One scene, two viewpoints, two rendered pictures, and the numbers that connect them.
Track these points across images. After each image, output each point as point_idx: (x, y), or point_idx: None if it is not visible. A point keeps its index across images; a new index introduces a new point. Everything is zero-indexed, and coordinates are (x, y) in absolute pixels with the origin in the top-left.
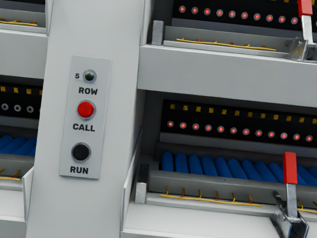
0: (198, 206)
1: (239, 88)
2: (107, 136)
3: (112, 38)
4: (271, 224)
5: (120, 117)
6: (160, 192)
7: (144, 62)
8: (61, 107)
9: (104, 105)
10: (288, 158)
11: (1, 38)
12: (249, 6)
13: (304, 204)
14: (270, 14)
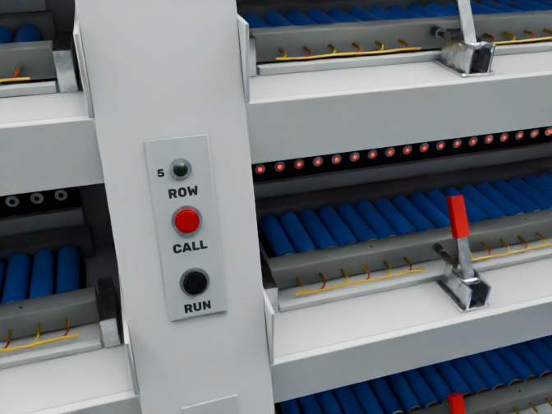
0: (348, 295)
1: (391, 131)
2: (227, 249)
3: (200, 100)
4: (443, 290)
5: (240, 217)
6: (287, 287)
7: (254, 126)
8: (145, 226)
9: (213, 207)
10: (456, 205)
11: (7, 138)
12: None
13: (471, 249)
14: None
